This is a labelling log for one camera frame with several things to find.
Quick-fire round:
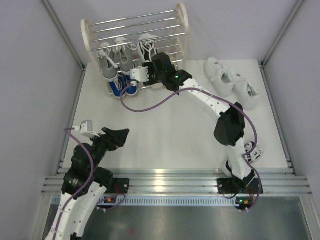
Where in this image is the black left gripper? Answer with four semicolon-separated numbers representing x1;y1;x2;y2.
88;126;129;173

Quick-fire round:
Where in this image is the beige lace sneaker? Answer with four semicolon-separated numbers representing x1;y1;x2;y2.
150;83;163;90
167;53;179;69

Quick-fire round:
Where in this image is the black white sneaker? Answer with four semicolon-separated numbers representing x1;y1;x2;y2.
137;33;158;63
221;141;266;178

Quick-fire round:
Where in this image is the blue canvas sneaker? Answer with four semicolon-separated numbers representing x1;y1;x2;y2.
109;75;126;99
123;75;138;97

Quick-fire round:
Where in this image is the grey canvas sneaker front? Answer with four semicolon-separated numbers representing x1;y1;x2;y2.
113;37;137;75

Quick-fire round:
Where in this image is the grey canvas sneaker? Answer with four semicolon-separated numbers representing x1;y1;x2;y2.
96;42;118;82
113;37;137;75

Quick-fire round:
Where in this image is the grey canvas sneaker back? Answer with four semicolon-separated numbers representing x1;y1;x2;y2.
96;42;118;82

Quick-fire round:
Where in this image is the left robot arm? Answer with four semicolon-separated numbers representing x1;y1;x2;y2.
45;126;130;240

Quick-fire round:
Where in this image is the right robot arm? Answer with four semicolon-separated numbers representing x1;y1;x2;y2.
142;52;255;193

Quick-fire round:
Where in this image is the cream and chrome shoe rack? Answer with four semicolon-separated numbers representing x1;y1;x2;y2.
81;3;189;98

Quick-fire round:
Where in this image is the white sneaker left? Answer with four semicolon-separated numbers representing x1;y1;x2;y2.
203;57;234;97

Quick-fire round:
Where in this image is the white sneaker right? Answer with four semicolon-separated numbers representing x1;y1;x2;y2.
233;74;261;111

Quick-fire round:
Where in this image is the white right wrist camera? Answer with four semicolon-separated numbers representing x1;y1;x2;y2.
130;67;150;83

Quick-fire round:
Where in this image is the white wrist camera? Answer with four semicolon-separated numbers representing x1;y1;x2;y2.
130;67;150;83
73;120;99;138

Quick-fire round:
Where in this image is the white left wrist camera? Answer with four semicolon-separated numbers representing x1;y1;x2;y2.
73;120;99;138

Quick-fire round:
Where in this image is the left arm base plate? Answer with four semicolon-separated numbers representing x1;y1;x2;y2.
109;178;130;194

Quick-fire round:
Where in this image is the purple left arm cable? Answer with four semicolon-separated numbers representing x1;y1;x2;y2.
53;127;127;240

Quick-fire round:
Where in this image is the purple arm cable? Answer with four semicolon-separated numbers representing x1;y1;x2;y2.
119;79;265;211
53;127;127;240

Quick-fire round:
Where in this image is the perforated cable duct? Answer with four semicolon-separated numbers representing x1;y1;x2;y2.
51;195;253;206

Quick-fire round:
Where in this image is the aluminium mounting rail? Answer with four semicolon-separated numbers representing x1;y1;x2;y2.
41;167;313;196

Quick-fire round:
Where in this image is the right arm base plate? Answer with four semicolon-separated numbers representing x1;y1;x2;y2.
217;178;264;196

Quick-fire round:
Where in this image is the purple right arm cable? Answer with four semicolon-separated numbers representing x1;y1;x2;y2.
119;79;265;211

